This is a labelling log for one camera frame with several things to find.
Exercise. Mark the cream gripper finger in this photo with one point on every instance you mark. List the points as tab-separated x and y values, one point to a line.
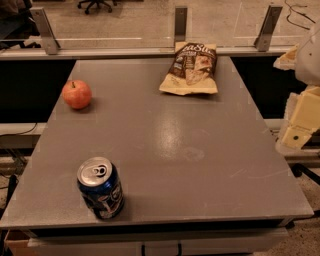
301	119
287	61

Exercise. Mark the red apple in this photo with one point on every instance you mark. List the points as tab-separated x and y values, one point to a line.
77	94

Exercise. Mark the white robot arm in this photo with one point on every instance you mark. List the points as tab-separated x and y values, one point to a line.
307	69

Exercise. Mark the brown chip bag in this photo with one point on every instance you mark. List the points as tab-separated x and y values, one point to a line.
192	71

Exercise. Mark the black office chair base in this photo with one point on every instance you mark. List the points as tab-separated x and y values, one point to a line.
98	4

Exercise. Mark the blue soda can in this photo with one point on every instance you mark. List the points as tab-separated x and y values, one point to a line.
100	186

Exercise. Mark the cardboard box under table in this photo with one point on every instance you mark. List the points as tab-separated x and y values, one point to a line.
17	243

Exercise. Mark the right metal bracket post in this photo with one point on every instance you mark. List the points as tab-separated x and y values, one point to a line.
263	40

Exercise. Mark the metal bracket post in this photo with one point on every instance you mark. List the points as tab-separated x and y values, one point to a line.
180	23
263	40
49	42

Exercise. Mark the middle metal bracket post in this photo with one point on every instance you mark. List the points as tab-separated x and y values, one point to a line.
180	23

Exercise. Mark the metal rail behind table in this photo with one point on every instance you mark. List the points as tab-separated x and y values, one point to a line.
114	53

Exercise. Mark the left metal bracket post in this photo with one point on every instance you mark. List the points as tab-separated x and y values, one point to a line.
49	42

